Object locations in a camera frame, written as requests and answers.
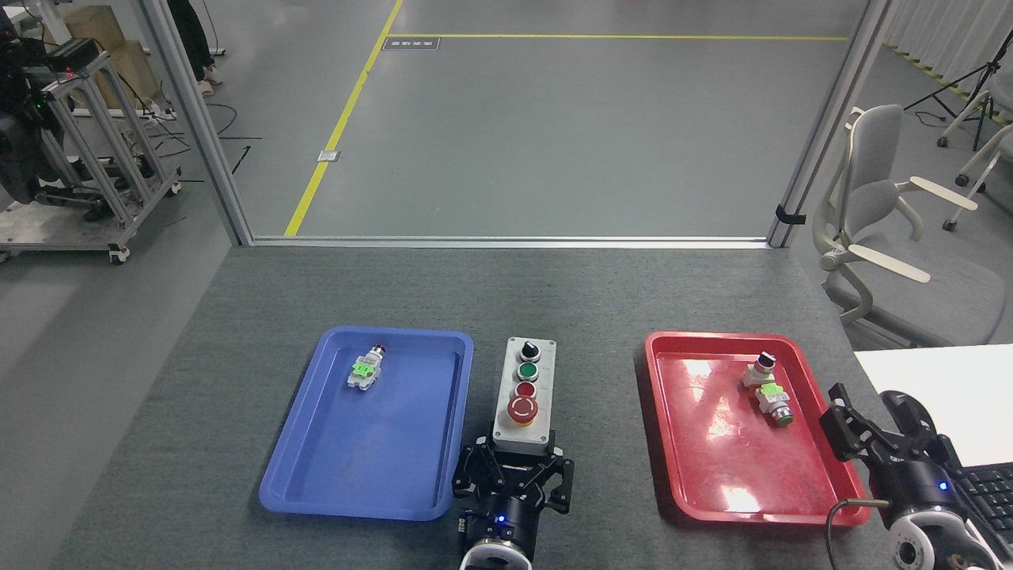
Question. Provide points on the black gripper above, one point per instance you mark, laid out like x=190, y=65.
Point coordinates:
x=918, y=487
x=502, y=518

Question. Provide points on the grey control box with buttons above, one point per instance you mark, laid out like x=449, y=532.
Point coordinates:
x=524, y=431

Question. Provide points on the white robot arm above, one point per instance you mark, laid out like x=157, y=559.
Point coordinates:
x=495, y=560
x=930, y=546

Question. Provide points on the brown wooden box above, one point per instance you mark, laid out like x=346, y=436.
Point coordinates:
x=127, y=63

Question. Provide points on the black computer mouse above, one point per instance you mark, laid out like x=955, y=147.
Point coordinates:
x=898, y=404

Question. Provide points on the black keyboard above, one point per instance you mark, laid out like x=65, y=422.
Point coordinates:
x=993, y=495

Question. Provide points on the blue plastic tray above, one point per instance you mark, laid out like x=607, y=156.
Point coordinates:
x=396, y=443

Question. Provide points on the grey office chair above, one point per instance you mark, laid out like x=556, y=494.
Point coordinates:
x=934, y=293

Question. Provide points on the red plastic tray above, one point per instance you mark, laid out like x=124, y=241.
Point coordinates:
x=720, y=451

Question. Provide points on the white chair leg with castor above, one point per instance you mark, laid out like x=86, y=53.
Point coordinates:
x=961, y=115
x=985, y=170

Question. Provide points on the metal floor plate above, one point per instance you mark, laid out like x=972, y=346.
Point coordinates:
x=328, y=156

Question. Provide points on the black tripod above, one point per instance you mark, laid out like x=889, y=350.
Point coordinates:
x=981, y=79

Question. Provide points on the white curtain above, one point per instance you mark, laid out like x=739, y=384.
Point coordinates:
x=950, y=32

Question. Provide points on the dark floor label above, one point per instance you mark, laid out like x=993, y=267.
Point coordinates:
x=411, y=43

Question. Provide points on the person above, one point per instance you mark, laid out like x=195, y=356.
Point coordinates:
x=190, y=39

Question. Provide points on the black machine on cart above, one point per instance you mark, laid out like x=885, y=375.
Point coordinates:
x=20, y=150

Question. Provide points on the green push button switch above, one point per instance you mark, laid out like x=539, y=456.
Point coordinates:
x=774, y=402

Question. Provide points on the black selector switch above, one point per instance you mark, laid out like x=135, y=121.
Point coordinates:
x=760, y=370

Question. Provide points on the red push button switch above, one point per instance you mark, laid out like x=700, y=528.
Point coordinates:
x=364, y=370

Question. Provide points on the silver table edge rail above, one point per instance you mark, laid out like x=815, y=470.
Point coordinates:
x=506, y=241

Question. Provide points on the black clip on post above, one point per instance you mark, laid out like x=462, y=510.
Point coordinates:
x=789, y=214

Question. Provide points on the silver aluminium post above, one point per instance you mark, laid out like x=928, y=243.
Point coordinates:
x=202, y=134
x=827, y=127

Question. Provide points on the aluminium frame cart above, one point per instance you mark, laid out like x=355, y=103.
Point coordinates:
x=119, y=174

